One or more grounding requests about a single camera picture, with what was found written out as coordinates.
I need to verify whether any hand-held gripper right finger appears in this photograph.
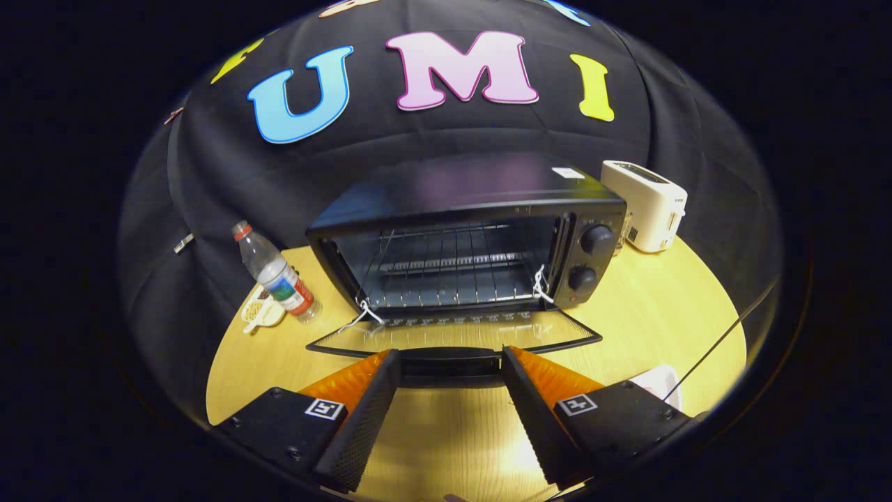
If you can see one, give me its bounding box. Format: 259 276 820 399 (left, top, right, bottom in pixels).
502 345 698 490

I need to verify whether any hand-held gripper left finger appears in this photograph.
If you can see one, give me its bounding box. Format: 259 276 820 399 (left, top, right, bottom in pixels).
213 350 403 493

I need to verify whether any white square plate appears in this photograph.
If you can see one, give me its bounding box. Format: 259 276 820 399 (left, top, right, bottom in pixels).
631 364 684 412

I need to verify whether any black toaster oven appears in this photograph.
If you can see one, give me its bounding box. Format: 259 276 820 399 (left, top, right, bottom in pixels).
305 153 628 388

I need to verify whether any white bread toaster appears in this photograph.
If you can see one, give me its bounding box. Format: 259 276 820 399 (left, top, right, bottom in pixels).
601 160 689 253

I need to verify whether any cream printed snack packet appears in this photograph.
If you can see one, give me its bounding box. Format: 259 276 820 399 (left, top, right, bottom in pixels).
241 284 286 334

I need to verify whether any clear plastic water bottle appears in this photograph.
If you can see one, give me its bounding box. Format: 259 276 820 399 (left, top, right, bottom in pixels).
232 220 323 325

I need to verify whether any black backdrop cloth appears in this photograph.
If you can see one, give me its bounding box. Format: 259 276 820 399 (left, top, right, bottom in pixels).
118 0 781 419

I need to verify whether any white string tie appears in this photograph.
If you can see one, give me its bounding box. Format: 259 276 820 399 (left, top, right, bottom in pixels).
532 265 555 305
338 298 385 334

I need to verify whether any thin black cable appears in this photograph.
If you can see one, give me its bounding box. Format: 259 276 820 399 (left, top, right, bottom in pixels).
662 279 780 404

